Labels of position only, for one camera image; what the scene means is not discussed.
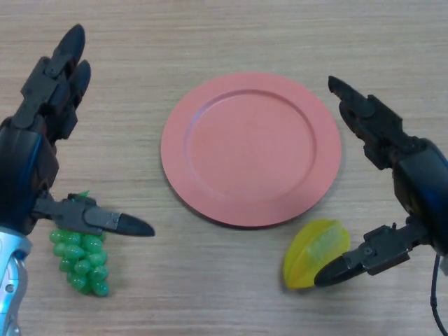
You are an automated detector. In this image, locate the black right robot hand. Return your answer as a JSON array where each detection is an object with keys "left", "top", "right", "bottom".
[{"left": 314, "top": 75, "right": 448, "bottom": 288}]

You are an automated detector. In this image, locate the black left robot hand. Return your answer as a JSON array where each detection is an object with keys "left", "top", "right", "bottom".
[{"left": 0, "top": 23, "right": 156, "bottom": 239}]

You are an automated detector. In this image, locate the yellow starfruit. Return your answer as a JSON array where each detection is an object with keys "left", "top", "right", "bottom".
[{"left": 282, "top": 218, "right": 351, "bottom": 291}]

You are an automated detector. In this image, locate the pink round plate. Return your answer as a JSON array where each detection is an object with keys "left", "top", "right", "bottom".
[{"left": 160, "top": 71, "right": 343, "bottom": 230}]

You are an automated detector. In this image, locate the green grape bunch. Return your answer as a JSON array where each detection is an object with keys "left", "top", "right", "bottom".
[{"left": 48, "top": 190, "right": 111, "bottom": 298}]

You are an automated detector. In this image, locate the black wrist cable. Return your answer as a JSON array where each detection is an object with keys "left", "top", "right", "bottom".
[{"left": 429, "top": 253, "right": 448, "bottom": 333}]

